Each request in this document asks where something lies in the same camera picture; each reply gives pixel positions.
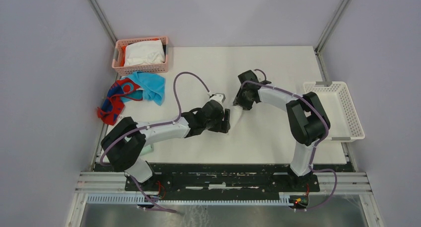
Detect white towel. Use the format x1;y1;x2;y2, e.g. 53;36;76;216
124;39;165;66
229;105;243;130

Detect red and blue towel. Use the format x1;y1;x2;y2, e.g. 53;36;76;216
96;78;143;125

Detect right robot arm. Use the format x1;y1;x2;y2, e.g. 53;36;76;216
229;70;331;191

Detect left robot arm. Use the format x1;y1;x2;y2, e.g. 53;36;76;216
100;100;231;191

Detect mint green towel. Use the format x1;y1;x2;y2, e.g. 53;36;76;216
140;145;154;155

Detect white towel in basket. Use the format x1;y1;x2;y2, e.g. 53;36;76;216
124;39;165;66

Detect pink plastic basket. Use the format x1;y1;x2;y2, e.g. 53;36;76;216
111;36;169;76

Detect white plastic basket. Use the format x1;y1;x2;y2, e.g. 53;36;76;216
303;81;365;143

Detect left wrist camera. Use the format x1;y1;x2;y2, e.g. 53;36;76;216
209;93;225;105

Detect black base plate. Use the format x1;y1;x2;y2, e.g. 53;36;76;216
140;163;320;201

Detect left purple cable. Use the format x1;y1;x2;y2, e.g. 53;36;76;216
99;72;213;214

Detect purple cable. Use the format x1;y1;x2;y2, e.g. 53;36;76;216
240;69;338;212
99;72;213;214

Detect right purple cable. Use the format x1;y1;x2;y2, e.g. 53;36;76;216
240;69;338;212

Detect aluminium frame rails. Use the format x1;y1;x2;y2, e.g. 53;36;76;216
65;172;384;227

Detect white slotted cable duct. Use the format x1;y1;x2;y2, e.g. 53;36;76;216
86;194;293;207

